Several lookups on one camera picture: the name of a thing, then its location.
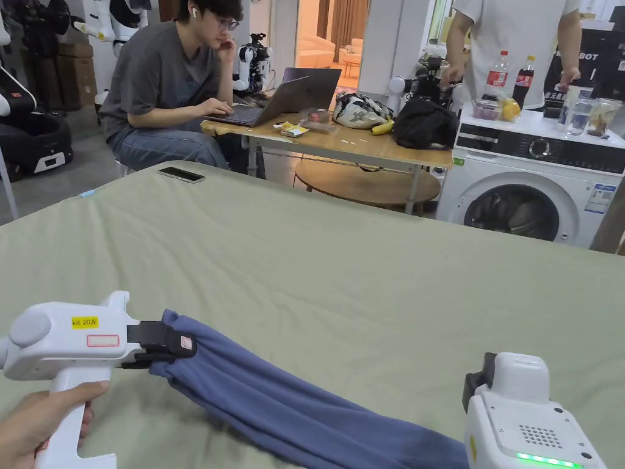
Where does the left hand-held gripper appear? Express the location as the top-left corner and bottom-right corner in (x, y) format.
(0, 290), (199, 469)

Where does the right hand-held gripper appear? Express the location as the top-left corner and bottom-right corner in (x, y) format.
(462, 351), (606, 469)

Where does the blue garment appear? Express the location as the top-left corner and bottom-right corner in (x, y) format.
(148, 308), (472, 469)

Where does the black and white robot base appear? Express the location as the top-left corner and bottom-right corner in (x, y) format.
(0, 62), (75, 176)

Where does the person's left hand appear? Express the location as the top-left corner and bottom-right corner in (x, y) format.
(0, 380), (110, 469)

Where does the bed with pale green sheet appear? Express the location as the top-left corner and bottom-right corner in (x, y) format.
(0, 160), (625, 469)

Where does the black phone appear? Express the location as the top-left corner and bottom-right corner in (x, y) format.
(157, 165), (206, 184)

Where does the white washing machine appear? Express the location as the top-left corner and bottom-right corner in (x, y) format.
(435, 48), (625, 256)

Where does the round low wooden table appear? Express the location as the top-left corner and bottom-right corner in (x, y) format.
(294, 158), (441, 207)

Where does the wooden table with laptop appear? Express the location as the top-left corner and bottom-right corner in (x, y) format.
(201, 67), (461, 216)

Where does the brown carton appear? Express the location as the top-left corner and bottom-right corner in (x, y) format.
(57, 42), (97, 109)

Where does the white humanoid robot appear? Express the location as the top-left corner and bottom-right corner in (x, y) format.
(232, 32), (272, 95)
(82, 0), (150, 56)

